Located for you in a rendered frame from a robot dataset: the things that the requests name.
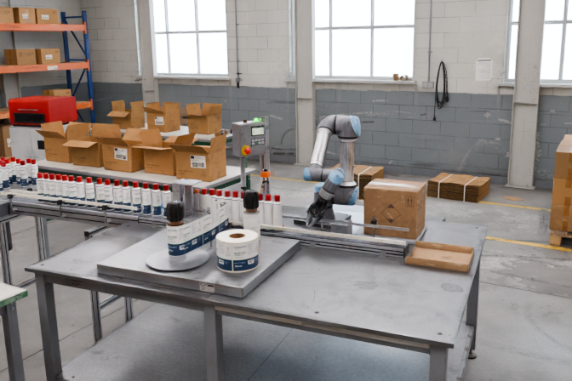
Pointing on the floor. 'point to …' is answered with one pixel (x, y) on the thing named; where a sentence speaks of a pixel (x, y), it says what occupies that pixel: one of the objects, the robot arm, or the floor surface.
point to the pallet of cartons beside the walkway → (562, 194)
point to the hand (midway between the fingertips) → (308, 224)
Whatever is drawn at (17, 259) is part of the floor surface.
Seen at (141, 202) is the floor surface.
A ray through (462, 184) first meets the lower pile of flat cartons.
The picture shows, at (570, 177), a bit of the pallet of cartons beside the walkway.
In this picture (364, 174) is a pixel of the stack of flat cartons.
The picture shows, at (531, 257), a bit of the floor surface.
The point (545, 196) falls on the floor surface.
